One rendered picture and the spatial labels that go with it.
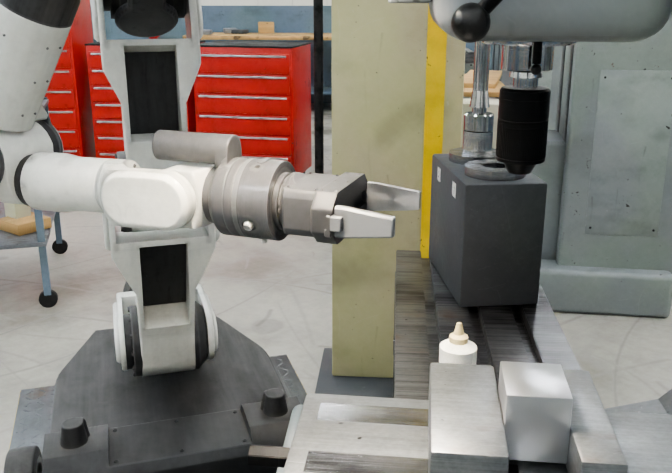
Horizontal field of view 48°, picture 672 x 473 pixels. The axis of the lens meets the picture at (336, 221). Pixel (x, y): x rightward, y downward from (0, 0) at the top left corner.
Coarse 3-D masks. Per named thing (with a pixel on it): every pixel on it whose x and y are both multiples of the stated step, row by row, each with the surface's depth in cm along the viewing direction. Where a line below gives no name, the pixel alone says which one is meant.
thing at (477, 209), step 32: (448, 160) 122; (480, 160) 116; (448, 192) 117; (480, 192) 107; (512, 192) 108; (544, 192) 108; (448, 224) 118; (480, 224) 109; (512, 224) 109; (448, 256) 118; (480, 256) 110; (512, 256) 111; (448, 288) 119; (480, 288) 112; (512, 288) 112
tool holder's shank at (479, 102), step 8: (480, 48) 117; (488, 48) 117; (480, 56) 117; (488, 56) 117; (480, 64) 117; (488, 64) 118; (480, 72) 118; (488, 72) 118; (480, 80) 118; (488, 80) 119; (480, 88) 118; (472, 96) 119; (480, 96) 118; (488, 96) 119; (472, 104) 119; (480, 104) 119; (488, 104) 119; (472, 112) 120; (480, 112) 119
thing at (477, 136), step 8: (464, 120) 121; (464, 128) 121; (472, 128) 119; (480, 128) 119; (488, 128) 119; (464, 136) 121; (472, 136) 120; (480, 136) 119; (488, 136) 120; (464, 144) 121; (472, 144) 120; (480, 144) 120; (488, 144) 120; (464, 152) 121; (472, 152) 120; (480, 152) 120; (488, 152) 121
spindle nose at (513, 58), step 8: (504, 48) 70; (512, 48) 69; (520, 48) 69; (528, 48) 68; (544, 48) 68; (552, 48) 69; (504, 56) 70; (512, 56) 69; (520, 56) 69; (528, 56) 69; (544, 56) 69; (552, 56) 70; (504, 64) 70; (512, 64) 69; (520, 64) 69; (528, 64) 69; (544, 64) 69; (552, 64) 70
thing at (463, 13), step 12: (492, 0) 57; (456, 12) 58; (468, 12) 57; (480, 12) 57; (456, 24) 58; (468, 24) 57; (480, 24) 57; (456, 36) 59; (468, 36) 58; (480, 36) 58
